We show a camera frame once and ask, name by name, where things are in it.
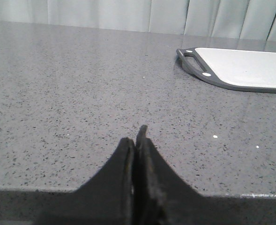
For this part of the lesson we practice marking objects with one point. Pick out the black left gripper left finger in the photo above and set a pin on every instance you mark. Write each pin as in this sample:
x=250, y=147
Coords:
x=106, y=199

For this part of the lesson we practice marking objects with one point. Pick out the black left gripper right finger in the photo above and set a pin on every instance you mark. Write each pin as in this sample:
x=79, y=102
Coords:
x=161, y=196

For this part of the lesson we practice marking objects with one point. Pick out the white cutting board grey rim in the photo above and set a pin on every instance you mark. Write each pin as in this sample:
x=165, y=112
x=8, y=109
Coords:
x=239, y=70

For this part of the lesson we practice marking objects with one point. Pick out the white curtain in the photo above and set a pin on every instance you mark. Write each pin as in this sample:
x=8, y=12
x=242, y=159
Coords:
x=242, y=19

